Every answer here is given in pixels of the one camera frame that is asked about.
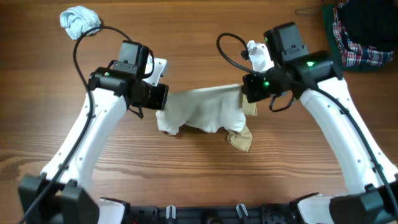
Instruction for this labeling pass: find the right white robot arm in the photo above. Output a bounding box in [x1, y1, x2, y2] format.
[241, 22, 397, 223]

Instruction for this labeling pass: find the white and beige cloth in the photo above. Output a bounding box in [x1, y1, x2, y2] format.
[156, 84, 257, 152]

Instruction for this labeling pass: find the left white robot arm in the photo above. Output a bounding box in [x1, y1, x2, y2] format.
[18, 40, 169, 223]

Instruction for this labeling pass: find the crumpled light blue sock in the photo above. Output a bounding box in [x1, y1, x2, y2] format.
[60, 6, 101, 40]

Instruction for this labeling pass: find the plaid lined green basket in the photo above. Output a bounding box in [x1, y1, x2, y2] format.
[321, 0, 397, 72]

